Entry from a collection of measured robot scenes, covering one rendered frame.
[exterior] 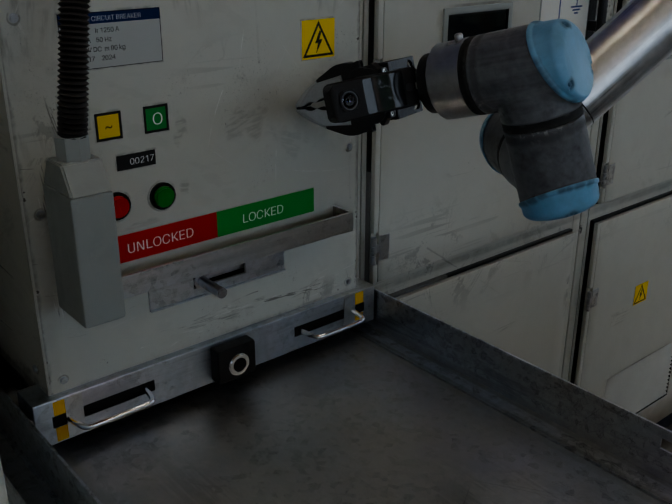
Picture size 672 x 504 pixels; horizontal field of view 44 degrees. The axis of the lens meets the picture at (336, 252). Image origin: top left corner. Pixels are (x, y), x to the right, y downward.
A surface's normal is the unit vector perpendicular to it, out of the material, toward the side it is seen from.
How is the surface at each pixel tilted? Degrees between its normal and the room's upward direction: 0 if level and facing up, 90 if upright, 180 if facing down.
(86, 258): 90
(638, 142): 90
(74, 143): 90
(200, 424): 0
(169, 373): 90
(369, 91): 76
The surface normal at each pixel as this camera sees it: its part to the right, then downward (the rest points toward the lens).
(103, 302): 0.65, 0.29
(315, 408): 0.00, -0.93
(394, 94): 0.43, 0.11
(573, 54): 0.76, -0.11
